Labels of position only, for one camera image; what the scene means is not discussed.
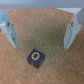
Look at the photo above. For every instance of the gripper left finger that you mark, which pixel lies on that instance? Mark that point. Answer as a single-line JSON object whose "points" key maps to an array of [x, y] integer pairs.
{"points": [[9, 32]]}

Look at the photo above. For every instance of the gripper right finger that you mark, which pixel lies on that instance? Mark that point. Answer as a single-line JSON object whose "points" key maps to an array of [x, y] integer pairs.
{"points": [[70, 33]]}

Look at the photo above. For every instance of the purple block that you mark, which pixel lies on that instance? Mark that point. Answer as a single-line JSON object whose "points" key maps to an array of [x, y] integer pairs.
{"points": [[35, 57]]}

